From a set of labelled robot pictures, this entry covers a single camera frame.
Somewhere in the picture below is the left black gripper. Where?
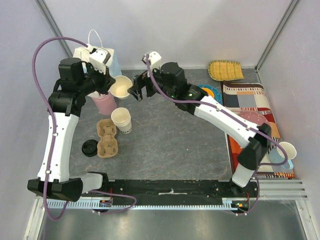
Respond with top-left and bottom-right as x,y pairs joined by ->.
78,63 -> 116,96

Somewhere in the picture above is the single white paper cup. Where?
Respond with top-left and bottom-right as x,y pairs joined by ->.
109,75 -> 133,100

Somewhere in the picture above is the stack of white paper cups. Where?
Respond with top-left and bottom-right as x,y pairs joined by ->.
110,107 -> 132,134

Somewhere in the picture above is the black plastic cup lid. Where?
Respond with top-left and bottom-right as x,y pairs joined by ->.
81,139 -> 98,157

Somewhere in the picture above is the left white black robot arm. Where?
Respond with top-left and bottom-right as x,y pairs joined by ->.
27,57 -> 115,202

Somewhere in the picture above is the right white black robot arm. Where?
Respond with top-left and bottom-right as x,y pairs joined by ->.
128,62 -> 272,197

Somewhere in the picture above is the light blue paper bag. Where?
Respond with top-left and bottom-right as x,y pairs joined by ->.
73,29 -> 122,77

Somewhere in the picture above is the pink straw holder cup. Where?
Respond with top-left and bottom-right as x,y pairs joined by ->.
89,91 -> 117,116

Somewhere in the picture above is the brown cardboard cup carrier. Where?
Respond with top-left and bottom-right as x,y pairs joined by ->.
96,118 -> 119,159

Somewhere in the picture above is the orange bowl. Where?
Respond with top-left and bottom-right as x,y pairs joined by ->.
202,87 -> 215,98

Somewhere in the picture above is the blue dotted plate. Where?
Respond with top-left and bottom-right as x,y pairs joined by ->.
198,84 -> 222,104

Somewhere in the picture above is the yellow woven tray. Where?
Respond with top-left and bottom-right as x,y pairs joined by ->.
208,60 -> 244,82

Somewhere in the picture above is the pink dotted plate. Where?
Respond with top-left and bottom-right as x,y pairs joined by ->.
238,110 -> 270,126

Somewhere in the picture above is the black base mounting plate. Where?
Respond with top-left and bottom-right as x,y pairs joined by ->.
81,178 -> 260,207

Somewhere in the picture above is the light blue mug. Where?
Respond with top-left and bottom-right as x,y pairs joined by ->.
268,141 -> 297,170

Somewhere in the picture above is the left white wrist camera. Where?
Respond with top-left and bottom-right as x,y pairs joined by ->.
89,47 -> 111,72

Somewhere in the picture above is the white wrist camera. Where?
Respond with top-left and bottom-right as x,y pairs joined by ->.
89,47 -> 111,72
142,51 -> 162,70

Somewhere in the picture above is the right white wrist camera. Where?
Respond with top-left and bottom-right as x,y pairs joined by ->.
142,51 -> 162,70

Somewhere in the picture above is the slotted cable duct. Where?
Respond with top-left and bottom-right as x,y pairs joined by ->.
46,197 -> 251,210

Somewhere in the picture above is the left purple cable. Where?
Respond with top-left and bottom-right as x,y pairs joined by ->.
32,36 -> 138,221

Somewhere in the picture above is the purple cable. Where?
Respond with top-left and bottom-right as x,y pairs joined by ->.
32,36 -> 138,221
142,54 -> 288,216

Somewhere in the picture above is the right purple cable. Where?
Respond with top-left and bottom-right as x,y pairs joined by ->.
142,54 -> 288,216

